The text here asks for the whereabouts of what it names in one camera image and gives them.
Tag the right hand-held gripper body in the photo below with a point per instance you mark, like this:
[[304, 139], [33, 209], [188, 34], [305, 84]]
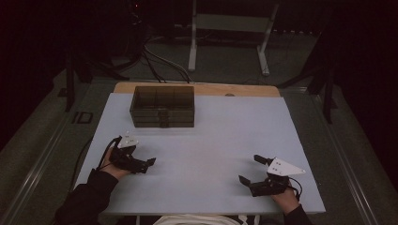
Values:
[[282, 167]]

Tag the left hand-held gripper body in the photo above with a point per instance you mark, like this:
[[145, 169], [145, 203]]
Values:
[[127, 141]]

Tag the translucent bottom drawer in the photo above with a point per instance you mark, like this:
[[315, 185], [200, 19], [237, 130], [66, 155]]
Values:
[[147, 124]]

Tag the dark translucent drawer box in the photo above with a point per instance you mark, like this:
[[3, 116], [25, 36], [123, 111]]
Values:
[[162, 106]]

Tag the person's left hand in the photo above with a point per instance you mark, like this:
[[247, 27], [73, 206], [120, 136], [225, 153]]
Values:
[[114, 171]]

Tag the person's right hand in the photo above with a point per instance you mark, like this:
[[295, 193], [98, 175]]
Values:
[[286, 201]]

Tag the black metal stand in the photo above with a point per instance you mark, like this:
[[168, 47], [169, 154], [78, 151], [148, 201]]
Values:
[[328, 93], [70, 84]]

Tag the white metal stand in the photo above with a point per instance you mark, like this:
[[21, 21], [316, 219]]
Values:
[[231, 23]]

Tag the metal floor rail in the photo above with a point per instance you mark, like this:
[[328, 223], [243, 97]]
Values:
[[347, 162], [34, 172]]

